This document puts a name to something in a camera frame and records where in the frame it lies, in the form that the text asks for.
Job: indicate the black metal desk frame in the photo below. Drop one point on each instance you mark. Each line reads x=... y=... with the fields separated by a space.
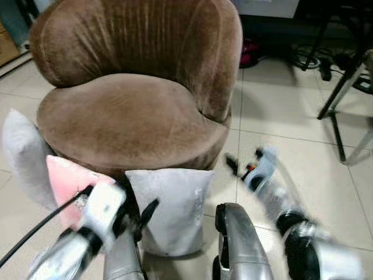
x=341 y=87

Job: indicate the silver robot leg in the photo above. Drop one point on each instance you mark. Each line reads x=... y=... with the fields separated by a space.
x=242 y=245
x=123 y=259

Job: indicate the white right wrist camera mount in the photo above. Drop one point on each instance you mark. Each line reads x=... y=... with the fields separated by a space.
x=263 y=166

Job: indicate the silver right robot leg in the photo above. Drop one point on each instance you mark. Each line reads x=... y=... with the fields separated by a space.
x=242 y=245

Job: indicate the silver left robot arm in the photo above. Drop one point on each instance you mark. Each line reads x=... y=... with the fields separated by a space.
x=61 y=256

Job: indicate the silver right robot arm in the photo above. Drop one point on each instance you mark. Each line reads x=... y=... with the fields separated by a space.
x=315 y=245

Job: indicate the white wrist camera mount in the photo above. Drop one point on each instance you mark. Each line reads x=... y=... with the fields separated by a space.
x=104 y=207
x=263 y=166

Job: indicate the pink pillow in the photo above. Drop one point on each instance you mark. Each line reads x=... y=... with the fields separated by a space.
x=65 y=178

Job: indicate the brown velvet armchair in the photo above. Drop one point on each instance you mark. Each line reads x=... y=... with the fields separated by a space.
x=134 y=111

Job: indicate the red round appliance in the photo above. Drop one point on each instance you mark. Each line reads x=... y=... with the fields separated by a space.
x=249 y=52

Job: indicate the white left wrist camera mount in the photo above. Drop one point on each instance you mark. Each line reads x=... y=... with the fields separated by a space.
x=104 y=207

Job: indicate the grey square pillow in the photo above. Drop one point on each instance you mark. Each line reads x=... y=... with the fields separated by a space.
x=175 y=210
x=23 y=154

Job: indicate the silver left robot leg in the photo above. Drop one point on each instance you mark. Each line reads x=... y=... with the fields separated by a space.
x=123 y=259

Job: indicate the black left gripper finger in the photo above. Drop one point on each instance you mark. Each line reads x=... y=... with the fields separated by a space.
x=149 y=211

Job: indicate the black power adaptor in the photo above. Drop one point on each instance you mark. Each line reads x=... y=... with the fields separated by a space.
x=325 y=71

